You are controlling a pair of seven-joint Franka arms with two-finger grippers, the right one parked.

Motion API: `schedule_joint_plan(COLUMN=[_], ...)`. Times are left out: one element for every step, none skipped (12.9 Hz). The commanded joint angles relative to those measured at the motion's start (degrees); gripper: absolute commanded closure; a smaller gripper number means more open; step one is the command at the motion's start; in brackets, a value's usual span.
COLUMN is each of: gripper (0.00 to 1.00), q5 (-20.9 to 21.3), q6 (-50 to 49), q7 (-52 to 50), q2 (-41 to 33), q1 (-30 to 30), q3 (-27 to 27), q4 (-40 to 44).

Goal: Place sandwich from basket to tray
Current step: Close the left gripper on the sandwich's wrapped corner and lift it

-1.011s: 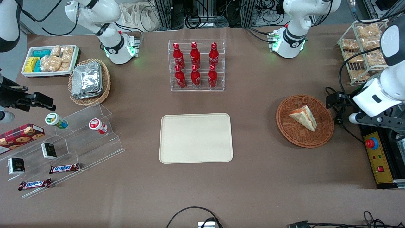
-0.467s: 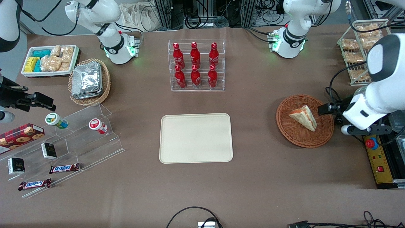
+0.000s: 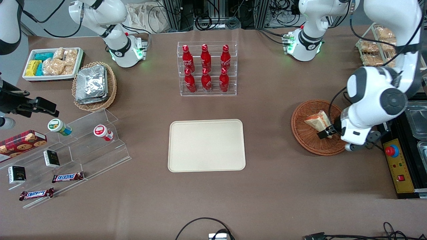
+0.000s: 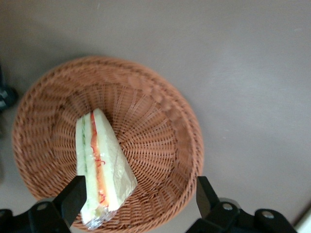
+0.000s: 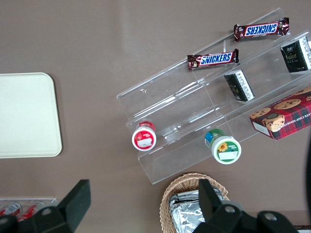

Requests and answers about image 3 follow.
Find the green lid snack cup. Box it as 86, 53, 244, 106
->
48, 118, 72, 136

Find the wire bread rack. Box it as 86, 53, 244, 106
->
355, 23, 427, 72

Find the red cookie box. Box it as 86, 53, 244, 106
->
0, 130, 47, 163

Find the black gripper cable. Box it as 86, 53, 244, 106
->
328, 87, 349, 129

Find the brown wicker basket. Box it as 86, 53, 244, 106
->
291, 99, 349, 156

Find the yellow snack packet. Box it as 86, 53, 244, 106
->
26, 60, 42, 76

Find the black cable with connector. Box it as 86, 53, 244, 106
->
304, 222, 427, 240

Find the beige plastic tray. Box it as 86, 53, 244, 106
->
168, 119, 246, 173

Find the triangle sandwich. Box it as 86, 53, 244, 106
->
304, 111, 334, 138

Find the clear plastic container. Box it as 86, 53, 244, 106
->
404, 102, 427, 140

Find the black looped cable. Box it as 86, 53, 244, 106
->
175, 217, 236, 240

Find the white snack bin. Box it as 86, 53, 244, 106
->
22, 47, 84, 82

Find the yellow emergency stop box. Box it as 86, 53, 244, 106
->
383, 138, 416, 194

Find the snickers bar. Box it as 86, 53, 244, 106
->
52, 172, 84, 183
19, 188, 54, 201

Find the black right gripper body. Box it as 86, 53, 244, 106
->
0, 80, 30, 114

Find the small black box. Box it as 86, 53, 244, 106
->
8, 166, 26, 184
43, 150, 60, 168

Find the silver foil pouch stack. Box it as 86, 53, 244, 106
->
75, 65, 109, 104

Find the light wicker basket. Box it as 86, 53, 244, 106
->
72, 62, 117, 112

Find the red cola bottle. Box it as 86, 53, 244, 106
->
219, 68, 230, 93
220, 44, 232, 70
200, 44, 212, 71
182, 44, 195, 72
201, 68, 212, 92
184, 68, 197, 93

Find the clear plastic bag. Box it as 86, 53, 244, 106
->
126, 3, 169, 34

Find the red lid snack cup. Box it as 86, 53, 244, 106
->
93, 124, 114, 141

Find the clear acrylic bottle rack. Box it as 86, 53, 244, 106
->
177, 41, 238, 97

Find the clear acrylic stepped stand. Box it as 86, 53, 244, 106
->
0, 108, 131, 209

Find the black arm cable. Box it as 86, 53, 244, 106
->
22, 0, 84, 38

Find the bagged bread pack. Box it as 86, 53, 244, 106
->
380, 40, 397, 54
360, 41, 379, 54
375, 27, 396, 40
362, 54, 384, 66

